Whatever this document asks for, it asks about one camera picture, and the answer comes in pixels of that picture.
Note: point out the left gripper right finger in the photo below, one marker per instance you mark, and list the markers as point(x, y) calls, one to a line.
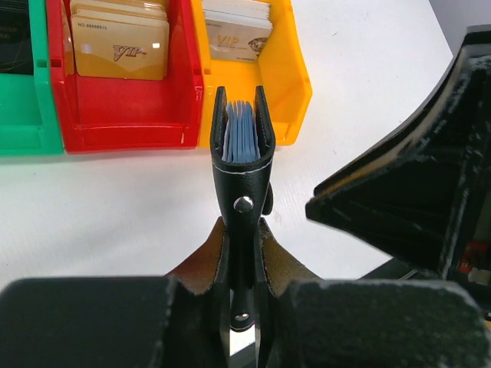
point(305, 321)

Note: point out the red plastic bin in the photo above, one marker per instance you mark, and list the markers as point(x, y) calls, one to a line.
point(104, 114)

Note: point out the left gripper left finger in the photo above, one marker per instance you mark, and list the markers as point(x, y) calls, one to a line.
point(180, 319)

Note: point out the silver card stack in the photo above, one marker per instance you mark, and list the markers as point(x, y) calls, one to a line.
point(237, 30)

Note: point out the yellow plastic bin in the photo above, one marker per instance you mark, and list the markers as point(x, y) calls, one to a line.
point(280, 69)

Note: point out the green plastic bin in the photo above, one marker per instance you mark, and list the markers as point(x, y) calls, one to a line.
point(29, 122)

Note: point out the black leather card holder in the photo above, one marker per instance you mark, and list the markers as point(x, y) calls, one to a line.
point(242, 145)

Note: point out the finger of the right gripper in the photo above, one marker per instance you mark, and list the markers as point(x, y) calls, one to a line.
point(418, 193)

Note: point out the black card stack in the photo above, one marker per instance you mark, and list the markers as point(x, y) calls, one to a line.
point(16, 51)

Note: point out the gold card stack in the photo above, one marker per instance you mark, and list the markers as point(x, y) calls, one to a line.
point(120, 39)

